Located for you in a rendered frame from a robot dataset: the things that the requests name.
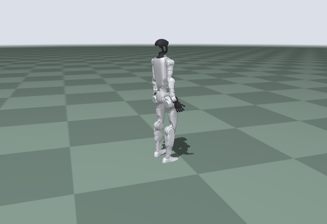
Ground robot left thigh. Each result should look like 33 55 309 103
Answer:
152 95 165 130

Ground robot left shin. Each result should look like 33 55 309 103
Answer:
154 123 164 152

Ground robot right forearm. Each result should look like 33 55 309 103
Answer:
168 79 177 102

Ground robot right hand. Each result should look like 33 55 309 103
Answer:
173 96 185 112

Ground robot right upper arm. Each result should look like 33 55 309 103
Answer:
165 59 174 83

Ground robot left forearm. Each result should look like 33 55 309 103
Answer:
152 78 158 95

